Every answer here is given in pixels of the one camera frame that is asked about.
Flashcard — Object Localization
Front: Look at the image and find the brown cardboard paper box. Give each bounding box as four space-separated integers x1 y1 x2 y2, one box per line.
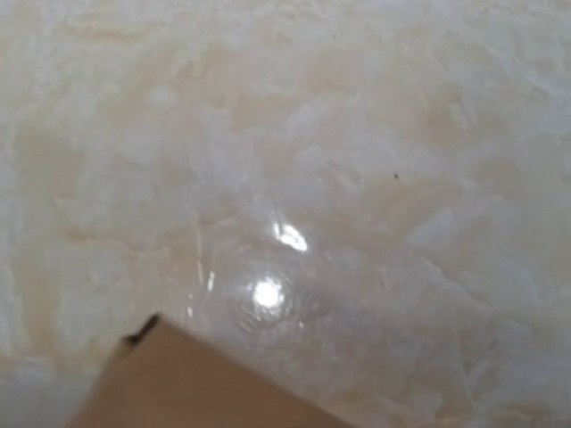
67 315 347 428

